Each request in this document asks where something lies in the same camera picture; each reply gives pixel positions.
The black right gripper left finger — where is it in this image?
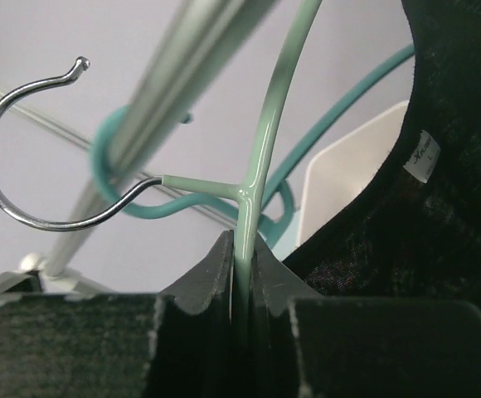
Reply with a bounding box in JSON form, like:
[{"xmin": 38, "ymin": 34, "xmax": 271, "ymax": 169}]
[{"xmin": 0, "ymin": 231, "xmax": 233, "ymax": 397}]

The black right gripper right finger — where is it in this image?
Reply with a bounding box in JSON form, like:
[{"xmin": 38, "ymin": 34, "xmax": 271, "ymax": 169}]
[{"xmin": 250, "ymin": 240, "xmax": 481, "ymax": 397}]

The mint green wire hanger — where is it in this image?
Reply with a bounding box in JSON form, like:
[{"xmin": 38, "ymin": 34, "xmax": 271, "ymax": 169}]
[{"xmin": 0, "ymin": 0, "xmax": 324, "ymax": 332}]

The teal plastic hanger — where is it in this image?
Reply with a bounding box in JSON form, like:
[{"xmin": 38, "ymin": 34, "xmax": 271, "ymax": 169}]
[{"xmin": 90, "ymin": 45, "xmax": 415, "ymax": 248}]

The black tank top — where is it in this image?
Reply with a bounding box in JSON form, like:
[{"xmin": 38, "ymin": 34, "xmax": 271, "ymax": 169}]
[{"xmin": 285, "ymin": 1, "xmax": 481, "ymax": 306}]

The white plastic basket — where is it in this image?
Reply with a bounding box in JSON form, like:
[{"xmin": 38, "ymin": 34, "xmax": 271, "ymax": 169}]
[{"xmin": 272, "ymin": 101, "xmax": 408, "ymax": 260}]

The silver and white clothes rack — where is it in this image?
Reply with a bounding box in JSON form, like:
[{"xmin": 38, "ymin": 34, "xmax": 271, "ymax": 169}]
[{"xmin": 0, "ymin": 0, "xmax": 283, "ymax": 308}]

